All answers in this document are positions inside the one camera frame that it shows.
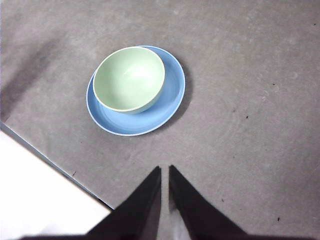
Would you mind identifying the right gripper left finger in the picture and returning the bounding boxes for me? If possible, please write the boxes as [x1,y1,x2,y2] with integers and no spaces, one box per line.
[86,166,162,237]

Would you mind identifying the blue round plate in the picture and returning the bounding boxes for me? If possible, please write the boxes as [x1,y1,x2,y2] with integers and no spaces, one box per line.
[85,45,186,137]

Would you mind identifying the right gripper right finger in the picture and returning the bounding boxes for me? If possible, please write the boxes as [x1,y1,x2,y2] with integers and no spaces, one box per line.
[168,164,248,237]

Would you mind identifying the green ribbed bowl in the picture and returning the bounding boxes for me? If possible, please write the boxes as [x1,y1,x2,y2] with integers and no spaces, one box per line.
[92,46,166,115]

